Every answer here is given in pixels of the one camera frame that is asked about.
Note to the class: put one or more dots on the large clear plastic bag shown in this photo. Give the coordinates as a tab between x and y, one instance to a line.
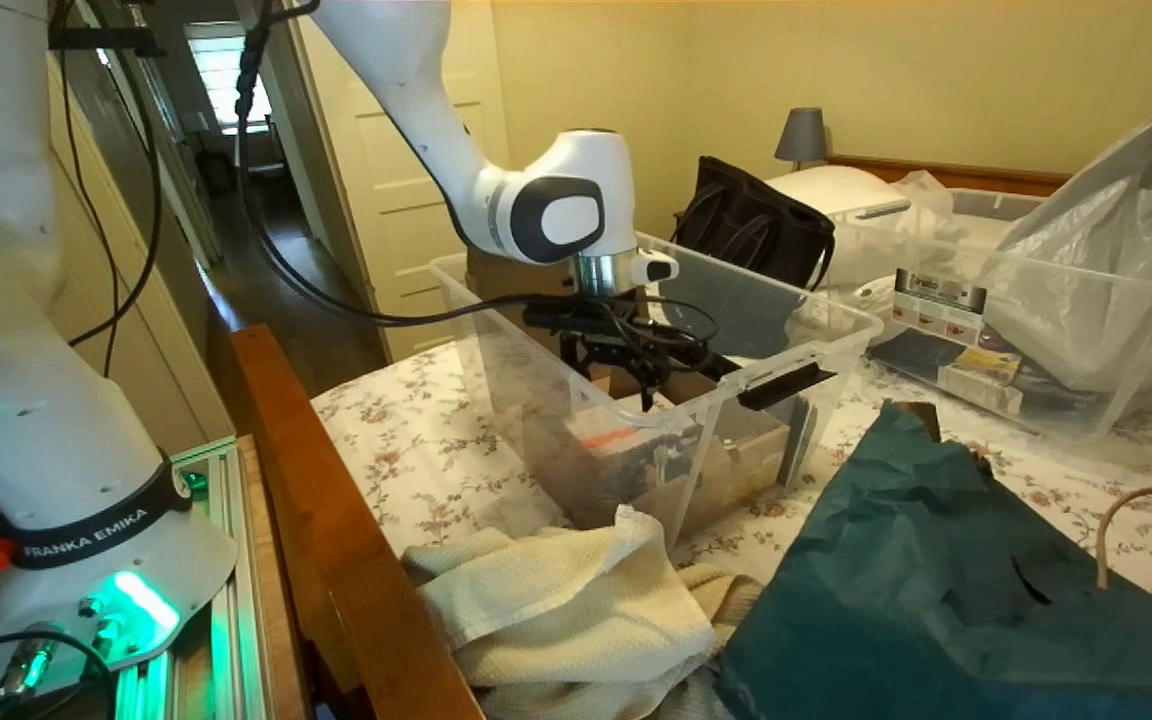
1110	240

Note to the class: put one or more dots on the cream towel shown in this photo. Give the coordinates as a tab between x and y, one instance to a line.
561	613

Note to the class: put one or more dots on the black tote bag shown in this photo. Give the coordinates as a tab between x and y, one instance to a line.
751	227

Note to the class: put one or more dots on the grey table lamp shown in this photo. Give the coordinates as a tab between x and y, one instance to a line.
801	135

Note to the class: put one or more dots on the narrow window pane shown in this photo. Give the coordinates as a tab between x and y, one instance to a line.
220	80

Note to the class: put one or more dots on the teal cloth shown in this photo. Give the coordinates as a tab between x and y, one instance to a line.
936	587

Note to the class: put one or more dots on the white panel door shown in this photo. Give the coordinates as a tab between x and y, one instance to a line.
378	202

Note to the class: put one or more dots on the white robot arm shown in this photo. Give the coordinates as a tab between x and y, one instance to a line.
17	402

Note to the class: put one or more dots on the white pillow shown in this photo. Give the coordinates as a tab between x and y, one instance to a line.
850	192

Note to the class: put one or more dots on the white orange razor package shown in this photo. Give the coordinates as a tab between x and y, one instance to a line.
603	437

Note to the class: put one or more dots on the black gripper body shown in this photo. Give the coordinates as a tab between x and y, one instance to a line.
636	327

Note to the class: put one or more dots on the clear plastic storage container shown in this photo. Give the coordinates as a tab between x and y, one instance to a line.
510	380

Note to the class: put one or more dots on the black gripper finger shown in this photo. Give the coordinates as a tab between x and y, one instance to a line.
585	354
647	384

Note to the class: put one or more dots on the floral bed sheet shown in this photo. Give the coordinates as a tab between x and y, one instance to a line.
431	442

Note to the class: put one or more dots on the wooden bed footboard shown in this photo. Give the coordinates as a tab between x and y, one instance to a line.
321	534

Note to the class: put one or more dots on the black container latch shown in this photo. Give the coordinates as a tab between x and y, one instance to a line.
780	384

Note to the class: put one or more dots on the wooden headboard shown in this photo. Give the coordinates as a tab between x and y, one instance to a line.
989	174

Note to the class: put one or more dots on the clear container with books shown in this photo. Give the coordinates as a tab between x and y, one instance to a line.
950	221

